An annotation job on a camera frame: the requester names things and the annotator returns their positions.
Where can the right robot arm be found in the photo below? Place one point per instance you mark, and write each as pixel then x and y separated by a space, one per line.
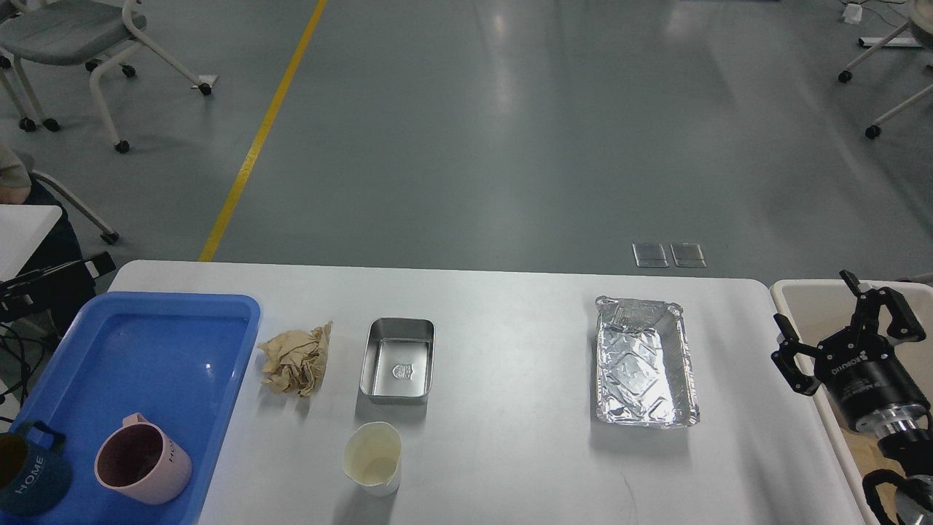
pixel 893 497

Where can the grey office chair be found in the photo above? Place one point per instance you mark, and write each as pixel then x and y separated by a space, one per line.
pixel 72 33

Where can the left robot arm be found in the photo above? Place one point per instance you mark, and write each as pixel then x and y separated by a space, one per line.
pixel 51 281

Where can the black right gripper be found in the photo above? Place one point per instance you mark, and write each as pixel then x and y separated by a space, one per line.
pixel 861 372

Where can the dark blue mug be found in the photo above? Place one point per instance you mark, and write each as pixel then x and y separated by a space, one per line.
pixel 34 475

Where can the white power adapter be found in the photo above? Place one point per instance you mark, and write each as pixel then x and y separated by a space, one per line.
pixel 852 13

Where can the floor socket plate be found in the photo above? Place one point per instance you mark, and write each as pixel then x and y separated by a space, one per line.
pixel 688 255
pixel 650 255

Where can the left floor socket plate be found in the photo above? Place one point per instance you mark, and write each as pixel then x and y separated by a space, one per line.
pixel 650 255

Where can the crumpled brown paper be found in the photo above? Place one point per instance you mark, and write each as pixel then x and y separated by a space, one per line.
pixel 295 361

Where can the cream paper cup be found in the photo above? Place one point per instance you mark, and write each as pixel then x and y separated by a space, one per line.
pixel 372 458

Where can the pink mug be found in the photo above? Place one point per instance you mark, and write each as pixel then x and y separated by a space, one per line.
pixel 142 462

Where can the walking person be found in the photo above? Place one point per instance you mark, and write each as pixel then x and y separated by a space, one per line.
pixel 60 245

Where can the beige waste bin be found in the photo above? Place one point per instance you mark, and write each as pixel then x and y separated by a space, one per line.
pixel 820 307

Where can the blue plastic tray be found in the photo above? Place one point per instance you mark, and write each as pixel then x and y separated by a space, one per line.
pixel 177 358

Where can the right floor socket plate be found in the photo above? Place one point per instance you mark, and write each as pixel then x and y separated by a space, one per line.
pixel 688 255

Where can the aluminium foil tray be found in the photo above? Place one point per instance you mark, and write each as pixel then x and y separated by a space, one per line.
pixel 643 374

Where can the stainless steel rectangular container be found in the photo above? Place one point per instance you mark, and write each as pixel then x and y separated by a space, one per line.
pixel 398 361

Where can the white side table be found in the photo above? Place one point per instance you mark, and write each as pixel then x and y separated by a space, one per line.
pixel 23 228

